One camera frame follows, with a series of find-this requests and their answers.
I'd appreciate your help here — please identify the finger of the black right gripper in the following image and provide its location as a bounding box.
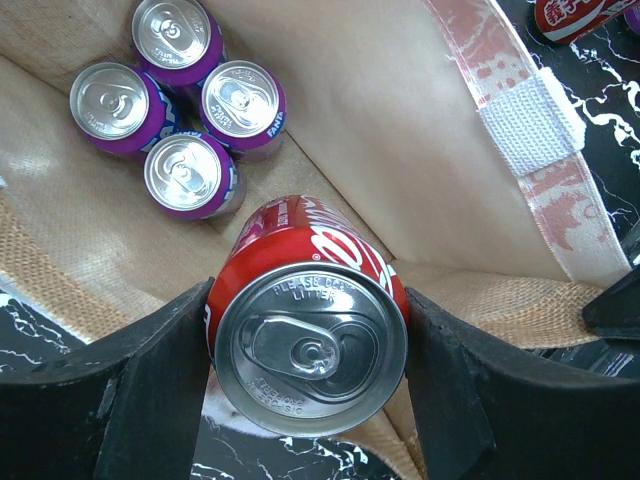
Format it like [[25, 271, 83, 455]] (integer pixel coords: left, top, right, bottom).
[[582, 267, 640, 340]]

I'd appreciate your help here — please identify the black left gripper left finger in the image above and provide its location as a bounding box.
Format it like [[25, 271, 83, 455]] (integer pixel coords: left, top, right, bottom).
[[1, 279, 213, 479]]

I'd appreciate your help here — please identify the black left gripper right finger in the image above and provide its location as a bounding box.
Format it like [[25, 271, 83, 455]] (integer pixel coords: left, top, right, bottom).
[[407, 290, 639, 479]]

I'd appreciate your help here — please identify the red cola can front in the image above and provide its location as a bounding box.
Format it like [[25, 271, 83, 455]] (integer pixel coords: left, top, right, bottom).
[[202, 195, 409, 437]]

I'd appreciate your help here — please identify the red cola can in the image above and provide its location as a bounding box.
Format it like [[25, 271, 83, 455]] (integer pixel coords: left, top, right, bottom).
[[525, 0, 639, 45], [202, 195, 409, 437]]

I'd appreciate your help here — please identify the purple Fanta can back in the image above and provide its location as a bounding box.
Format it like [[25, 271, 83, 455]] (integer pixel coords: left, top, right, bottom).
[[143, 131, 247, 220]]

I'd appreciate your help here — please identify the purple fanta can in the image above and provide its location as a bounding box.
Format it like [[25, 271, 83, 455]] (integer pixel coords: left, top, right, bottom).
[[623, 3, 640, 36], [199, 60, 287, 162], [69, 62, 181, 162], [131, 0, 227, 88], [143, 131, 247, 220]]

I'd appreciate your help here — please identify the brown canvas tote bag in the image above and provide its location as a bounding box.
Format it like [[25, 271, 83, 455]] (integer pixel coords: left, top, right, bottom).
[[0, 0, 634, 480]]

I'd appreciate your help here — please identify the red cola can centre right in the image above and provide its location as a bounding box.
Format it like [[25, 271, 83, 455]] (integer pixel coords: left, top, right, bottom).
[[525, 0, 639, 45]]

